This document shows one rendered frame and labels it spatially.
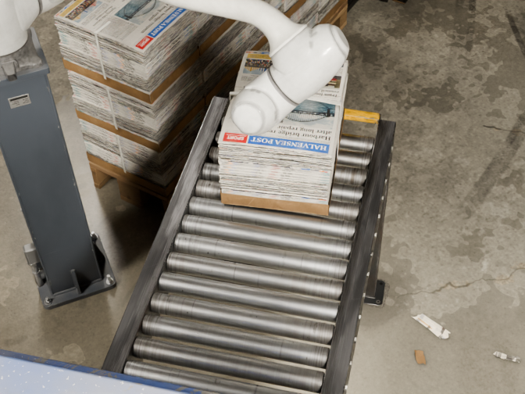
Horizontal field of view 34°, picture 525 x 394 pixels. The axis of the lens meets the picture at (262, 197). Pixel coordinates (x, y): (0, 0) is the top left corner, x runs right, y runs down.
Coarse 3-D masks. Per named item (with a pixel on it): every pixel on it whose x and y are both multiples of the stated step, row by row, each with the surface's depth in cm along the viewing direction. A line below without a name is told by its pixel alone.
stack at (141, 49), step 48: (96, 0) 287; (144, 0) 287; (288, 0) 346; (96, 48) 282; (144, 48) 270; (192, 48) 295; (240, 48) 327; (96, 96) 301; (192, 96) 308; (96, 144) 322; (192, 144) 322; (144, 192) 331
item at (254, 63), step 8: (248, 56) 233; (256, 56) 233; (264, 56) 233; (248, 64) 231; (256, 64) 231; (264, 64) 230; (344, 64) 230; (240, 72) 229; (248, 72) 229; (256, 72) 229; (344, 72) 228; (240, 80) 227; (248, 80) 227; (336, 80) 226; (344, 80) 226; (328, 88) 224; (336, 88) 224; (344, 88) 226; (344, 96) 229
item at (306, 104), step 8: (240, 88) 225; (312, 96) 222; (320, 96) 222; (328, 96) 222; (336, 96) 222; (304, 104) 220; (312, 104) 220; (320, 104) 220; (328, 104) 220; (336, 152) 235
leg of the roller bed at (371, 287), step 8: (384, 200) 266; (384, 208) 268; (384, 216) 277; (376, 240) 281; (376, 248) 283; (376, 256) 287; (376, 264) 290; (376, 272) 293; (368, 280) 297; (376, 280) 296; (368, 288) 301
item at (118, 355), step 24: (216, 120) 250; (192, 168) 238; (192, 192) 232; (168, 216) 226; (168, 240) 221; (144, 264) 216; (144, 288) 210; (144, 312) 206; (120, 336) 201; (144, 336) 208; (120, 360) 197
